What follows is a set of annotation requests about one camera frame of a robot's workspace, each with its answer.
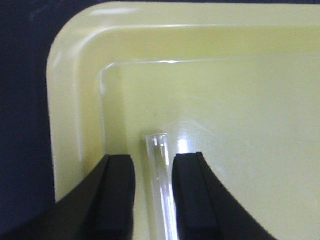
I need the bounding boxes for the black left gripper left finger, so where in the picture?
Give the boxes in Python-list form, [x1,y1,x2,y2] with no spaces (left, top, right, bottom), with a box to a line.
[0,154,136,240]

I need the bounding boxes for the yellow plastic tray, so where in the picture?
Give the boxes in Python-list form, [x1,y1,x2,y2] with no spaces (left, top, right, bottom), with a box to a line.
[46,2,320,240]

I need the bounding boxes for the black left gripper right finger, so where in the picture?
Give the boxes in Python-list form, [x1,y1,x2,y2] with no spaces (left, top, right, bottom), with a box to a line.
[172,152,274,240]

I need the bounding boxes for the short clear test tube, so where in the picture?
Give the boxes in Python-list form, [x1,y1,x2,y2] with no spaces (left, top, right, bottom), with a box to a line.
[145,133,179,240]

